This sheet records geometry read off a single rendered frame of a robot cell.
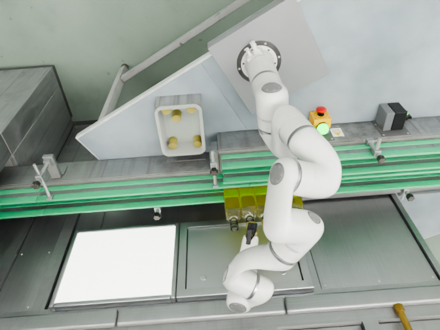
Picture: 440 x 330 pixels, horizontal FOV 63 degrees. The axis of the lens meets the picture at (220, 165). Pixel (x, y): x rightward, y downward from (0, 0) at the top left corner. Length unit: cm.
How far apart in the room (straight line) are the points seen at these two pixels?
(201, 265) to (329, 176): 67
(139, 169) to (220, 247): 46
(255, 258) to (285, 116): 37
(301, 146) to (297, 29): 52
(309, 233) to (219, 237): 65
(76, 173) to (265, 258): 93
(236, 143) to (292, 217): 66
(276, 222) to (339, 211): 83
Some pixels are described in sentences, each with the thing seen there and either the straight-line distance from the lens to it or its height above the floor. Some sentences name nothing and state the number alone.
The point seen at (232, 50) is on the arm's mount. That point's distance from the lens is 129.
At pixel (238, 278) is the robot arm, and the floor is 144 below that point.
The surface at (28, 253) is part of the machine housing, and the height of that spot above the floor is 105.
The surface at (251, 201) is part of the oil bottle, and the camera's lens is 135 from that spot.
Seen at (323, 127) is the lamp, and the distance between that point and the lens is 144.
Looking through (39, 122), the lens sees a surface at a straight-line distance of 199.
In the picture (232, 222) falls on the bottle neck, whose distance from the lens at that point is 131.
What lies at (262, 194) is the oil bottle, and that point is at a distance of 138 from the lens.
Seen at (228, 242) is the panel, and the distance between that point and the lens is 143.
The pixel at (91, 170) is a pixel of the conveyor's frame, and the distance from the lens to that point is 158.
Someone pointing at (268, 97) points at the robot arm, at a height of 110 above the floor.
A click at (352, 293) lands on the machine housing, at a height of 135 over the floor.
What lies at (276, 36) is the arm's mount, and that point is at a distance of 129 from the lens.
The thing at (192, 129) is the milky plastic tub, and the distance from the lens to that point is 147.
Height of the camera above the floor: 200
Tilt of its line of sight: 51 degrees down
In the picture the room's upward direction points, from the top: 176 degrees clockwise
